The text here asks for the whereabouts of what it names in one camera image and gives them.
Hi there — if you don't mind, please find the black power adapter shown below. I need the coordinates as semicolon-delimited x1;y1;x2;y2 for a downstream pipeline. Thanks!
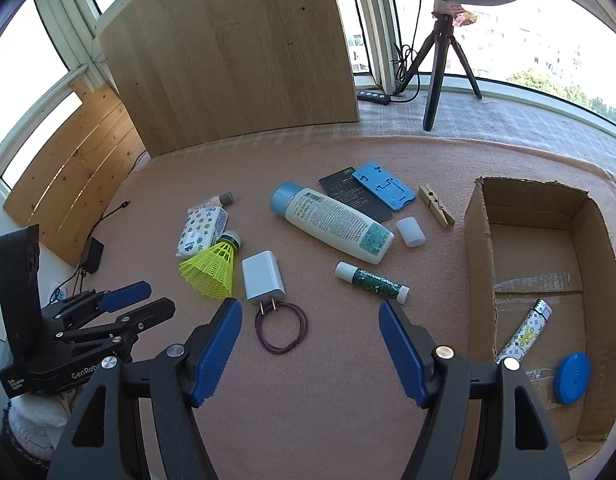
78;237;105;275

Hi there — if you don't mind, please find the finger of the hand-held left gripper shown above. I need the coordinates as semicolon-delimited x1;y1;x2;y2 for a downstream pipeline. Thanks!
40;281;154;328
55;297;177;361

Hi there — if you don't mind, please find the yellow-green plastic comb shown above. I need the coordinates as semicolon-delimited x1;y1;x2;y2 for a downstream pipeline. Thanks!
178;231;244;301

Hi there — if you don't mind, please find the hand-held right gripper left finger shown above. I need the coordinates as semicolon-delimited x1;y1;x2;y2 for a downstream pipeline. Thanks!
47;297;244;480

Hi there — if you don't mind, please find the cardboard box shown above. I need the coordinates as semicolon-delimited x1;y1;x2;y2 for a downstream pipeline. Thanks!
463;176;616;471

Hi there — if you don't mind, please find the black inline remote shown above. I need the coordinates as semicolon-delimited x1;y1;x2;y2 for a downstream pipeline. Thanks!
357;90;393;107

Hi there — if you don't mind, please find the black ring light cable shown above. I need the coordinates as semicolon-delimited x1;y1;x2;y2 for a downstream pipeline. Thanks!
390;0;424;103

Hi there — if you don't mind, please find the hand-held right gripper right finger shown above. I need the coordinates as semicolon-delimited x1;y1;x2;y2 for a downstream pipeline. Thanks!
378;300;571;480

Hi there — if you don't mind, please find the black tripod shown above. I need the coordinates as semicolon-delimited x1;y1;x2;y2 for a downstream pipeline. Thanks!
393;10;484;132

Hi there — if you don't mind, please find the large wooden board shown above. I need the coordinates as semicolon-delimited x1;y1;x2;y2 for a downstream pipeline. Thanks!
95;0;361;158

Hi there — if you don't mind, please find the checked cloth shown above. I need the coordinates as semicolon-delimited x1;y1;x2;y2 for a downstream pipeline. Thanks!
253;80;616;181

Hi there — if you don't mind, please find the small pink bottle grey cap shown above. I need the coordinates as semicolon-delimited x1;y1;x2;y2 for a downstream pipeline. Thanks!
188;191;235;216

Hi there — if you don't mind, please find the patterned tissue pack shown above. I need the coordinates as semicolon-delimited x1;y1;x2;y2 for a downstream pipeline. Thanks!
175;205;229;260

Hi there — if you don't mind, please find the blue round disc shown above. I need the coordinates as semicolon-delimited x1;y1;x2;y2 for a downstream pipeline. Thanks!
554;352;592;405

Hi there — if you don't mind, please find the wooden clothespin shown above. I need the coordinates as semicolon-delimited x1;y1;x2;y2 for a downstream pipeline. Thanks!
419;183;456;229

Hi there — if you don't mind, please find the ring light on tripod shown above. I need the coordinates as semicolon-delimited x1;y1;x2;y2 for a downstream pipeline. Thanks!
0;0;616;191

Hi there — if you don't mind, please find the white soap block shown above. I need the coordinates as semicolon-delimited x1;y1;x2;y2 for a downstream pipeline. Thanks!
241;251;286;316

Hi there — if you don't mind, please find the small white cap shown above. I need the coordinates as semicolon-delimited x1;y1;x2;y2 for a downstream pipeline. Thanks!
395;216;427;248

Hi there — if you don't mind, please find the person's left hand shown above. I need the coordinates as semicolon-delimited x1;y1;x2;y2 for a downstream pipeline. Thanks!
4;386;84;457

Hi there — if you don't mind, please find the purple hair tie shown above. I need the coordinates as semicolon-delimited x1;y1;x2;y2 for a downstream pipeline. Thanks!
254;302;309;355

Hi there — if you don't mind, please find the blue phone stand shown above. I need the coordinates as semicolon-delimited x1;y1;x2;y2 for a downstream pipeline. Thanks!
352;161;418;212

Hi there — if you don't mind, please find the pink mat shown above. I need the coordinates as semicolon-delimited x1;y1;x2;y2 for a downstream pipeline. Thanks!
88;135;616;480

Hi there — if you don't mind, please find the green glitter tube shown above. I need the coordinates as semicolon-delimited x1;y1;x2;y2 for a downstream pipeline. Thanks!
334;261;410;304

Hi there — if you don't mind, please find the black card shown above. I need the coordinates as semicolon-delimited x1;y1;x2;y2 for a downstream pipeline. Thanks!
318;169;393;223

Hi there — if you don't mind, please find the patterned white lighter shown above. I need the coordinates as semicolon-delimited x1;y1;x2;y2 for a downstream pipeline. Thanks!
495;298;553;365

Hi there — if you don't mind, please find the black plug cable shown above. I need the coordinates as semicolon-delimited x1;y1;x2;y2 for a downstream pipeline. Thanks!
88;201;131;241

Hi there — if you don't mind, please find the crumpled pink wrapper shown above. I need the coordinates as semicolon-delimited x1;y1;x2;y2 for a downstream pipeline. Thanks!
432;0;477;28

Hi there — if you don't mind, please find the white lotion bottle blue cap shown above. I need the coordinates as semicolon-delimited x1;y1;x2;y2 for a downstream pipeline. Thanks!
269;182;395;265

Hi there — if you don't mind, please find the slatted wooden panel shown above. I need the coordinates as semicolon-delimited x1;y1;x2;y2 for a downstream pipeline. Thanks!
3;77;148;268

